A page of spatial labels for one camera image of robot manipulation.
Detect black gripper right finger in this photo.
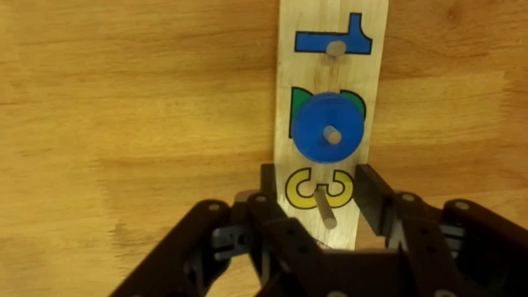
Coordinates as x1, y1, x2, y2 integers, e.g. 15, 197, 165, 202
355, 161, 528, 297

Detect wooden peg stand board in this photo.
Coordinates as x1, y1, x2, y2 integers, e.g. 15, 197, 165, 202
272, 0, 391, 252

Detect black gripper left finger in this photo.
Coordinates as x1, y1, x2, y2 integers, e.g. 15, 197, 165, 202
109, 161, 332, 297

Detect blue ring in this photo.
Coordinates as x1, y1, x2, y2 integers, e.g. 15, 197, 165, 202
291, 90, 366, 164

